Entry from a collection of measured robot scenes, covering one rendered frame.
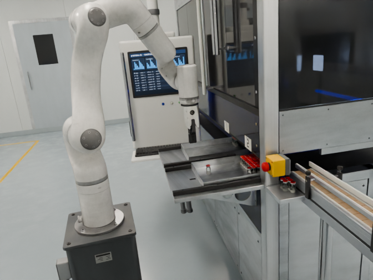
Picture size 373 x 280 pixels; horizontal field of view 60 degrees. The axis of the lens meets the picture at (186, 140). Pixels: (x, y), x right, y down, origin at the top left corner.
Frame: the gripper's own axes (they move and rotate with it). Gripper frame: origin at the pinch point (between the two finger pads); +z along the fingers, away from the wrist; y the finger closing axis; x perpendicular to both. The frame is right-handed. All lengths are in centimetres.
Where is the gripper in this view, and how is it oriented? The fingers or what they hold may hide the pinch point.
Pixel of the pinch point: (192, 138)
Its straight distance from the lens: 140.8
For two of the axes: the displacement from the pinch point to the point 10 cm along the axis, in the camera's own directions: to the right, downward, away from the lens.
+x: -9.8, 1.3, -1.5
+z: 0.9, 9.5, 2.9
